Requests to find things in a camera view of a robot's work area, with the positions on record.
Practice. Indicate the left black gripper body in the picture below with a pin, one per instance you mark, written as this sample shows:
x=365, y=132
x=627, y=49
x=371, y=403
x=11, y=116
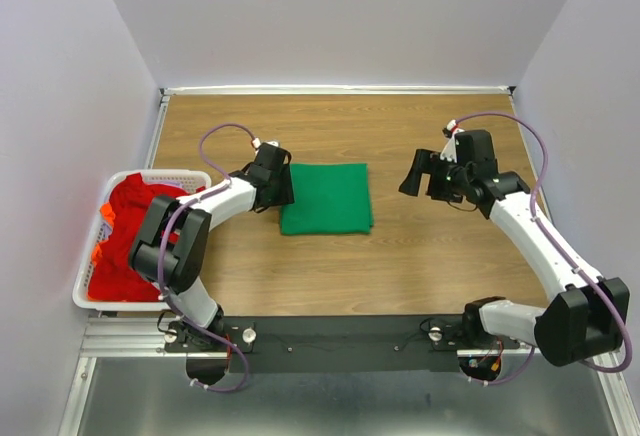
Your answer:
x=283, y=193

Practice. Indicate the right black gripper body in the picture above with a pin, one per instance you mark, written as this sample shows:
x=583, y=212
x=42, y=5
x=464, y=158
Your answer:
x=452, y=178

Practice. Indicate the green t-shirt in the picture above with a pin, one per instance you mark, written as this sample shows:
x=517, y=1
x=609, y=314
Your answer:
x=329, y=199

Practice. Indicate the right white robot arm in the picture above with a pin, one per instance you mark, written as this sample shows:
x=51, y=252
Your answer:
x=586, y=312

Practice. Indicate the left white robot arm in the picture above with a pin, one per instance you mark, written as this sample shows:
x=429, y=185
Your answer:
x=170, y=245

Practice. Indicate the white plastic laundry basket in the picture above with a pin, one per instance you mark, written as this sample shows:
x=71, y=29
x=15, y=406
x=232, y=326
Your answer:
x=188, y=180

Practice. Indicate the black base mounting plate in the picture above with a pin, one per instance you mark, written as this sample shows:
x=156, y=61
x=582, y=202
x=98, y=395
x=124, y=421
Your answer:
x=271, y=360

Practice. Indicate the red t-shirt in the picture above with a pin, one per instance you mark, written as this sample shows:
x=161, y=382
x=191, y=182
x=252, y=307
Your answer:
x=113, y=279

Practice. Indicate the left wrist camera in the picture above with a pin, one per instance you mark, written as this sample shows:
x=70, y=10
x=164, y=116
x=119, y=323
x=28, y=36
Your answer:
x=257, y=143

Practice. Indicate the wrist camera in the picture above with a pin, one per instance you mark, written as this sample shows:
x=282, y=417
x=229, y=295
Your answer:
x=448, y=153
x=257, y=143

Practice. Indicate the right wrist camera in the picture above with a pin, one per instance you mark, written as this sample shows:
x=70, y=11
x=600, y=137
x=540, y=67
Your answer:
x=448, y=153

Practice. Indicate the aluminium back table rail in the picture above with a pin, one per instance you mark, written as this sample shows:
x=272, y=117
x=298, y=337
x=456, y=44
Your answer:
x=336, y=90

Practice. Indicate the aluminium front rail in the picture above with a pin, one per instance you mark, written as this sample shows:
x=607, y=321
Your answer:
x=149, y=337

